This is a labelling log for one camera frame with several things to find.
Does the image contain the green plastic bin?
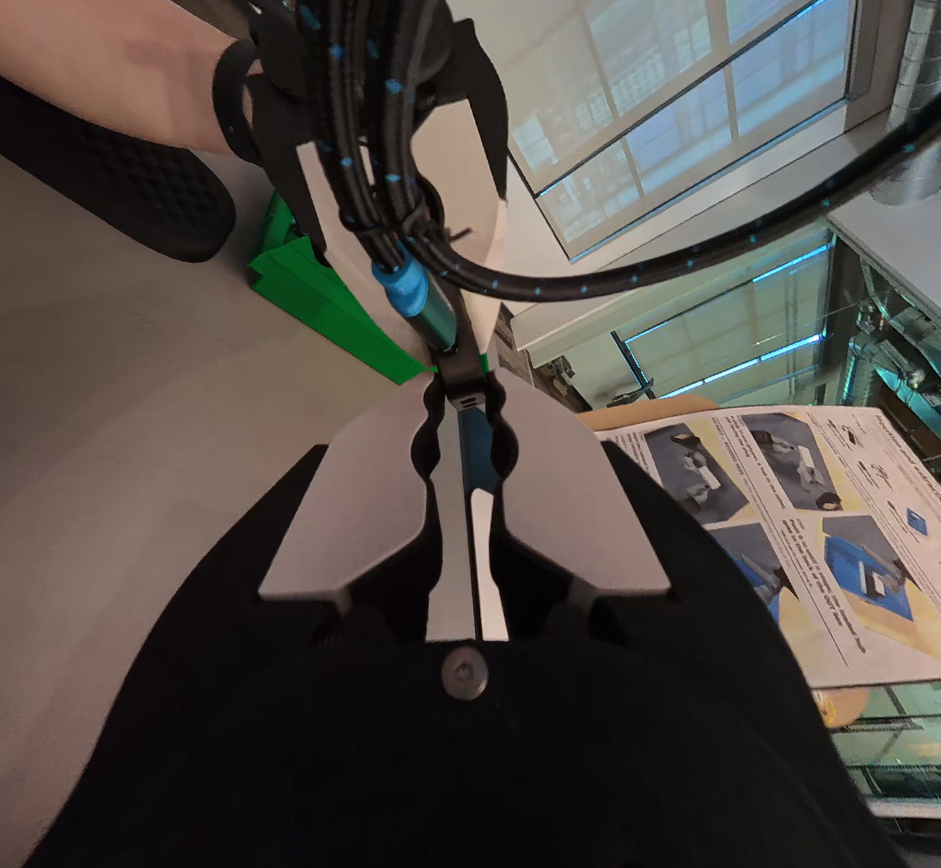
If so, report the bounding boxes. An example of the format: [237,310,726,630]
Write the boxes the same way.
[248,193,494,387]

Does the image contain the printed instruction sheet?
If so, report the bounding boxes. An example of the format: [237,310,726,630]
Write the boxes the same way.
[596,406,941,690]

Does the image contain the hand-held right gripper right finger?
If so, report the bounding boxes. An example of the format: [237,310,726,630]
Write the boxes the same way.
[489,376,671,602]

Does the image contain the silver ventilation duct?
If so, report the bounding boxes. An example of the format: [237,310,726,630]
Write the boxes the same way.
[871,0,941,205]

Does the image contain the braided hdmi cable green plugs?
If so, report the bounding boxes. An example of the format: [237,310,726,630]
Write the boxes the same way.
[103,0,941,362]

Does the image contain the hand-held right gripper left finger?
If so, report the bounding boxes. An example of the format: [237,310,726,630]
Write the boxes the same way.
[261,376,445,602]

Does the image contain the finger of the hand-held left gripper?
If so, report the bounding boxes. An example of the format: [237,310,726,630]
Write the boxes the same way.
[405,87,510,325]
[292,141,405,322]

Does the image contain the instruction sheet on stand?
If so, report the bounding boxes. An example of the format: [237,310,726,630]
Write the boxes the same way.
[567,398,941,729]

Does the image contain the person's left forearm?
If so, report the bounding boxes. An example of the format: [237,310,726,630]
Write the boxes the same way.
[0,0,273,156]

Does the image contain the black square adapter hub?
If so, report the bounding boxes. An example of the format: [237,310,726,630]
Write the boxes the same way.
[436,347,504,499]

